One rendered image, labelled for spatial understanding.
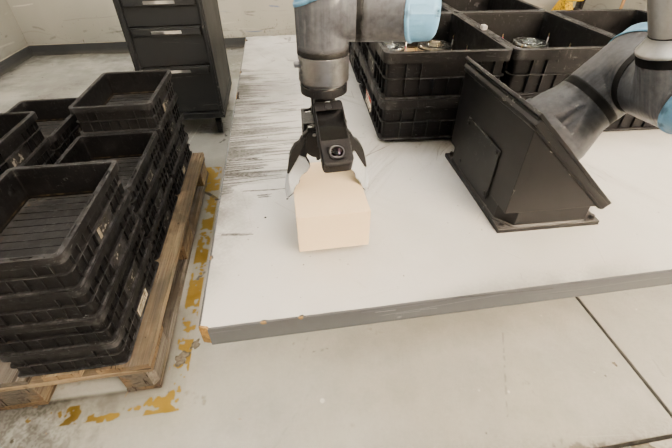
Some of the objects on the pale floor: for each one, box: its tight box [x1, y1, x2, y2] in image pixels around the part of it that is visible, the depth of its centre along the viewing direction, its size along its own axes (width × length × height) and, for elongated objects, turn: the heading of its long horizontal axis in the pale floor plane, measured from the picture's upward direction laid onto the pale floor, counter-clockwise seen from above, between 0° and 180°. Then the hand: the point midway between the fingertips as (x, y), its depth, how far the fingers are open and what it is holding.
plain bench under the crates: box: [198, 35, 672, 345], centre depth 147 cm, size 160×160×70 cm
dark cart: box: [106, 0, 232, 132], centre depth 240 cm, size 60×45×90 cm
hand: (327, 195), depth 67 cm, fingers closed on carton, 14 cm apart
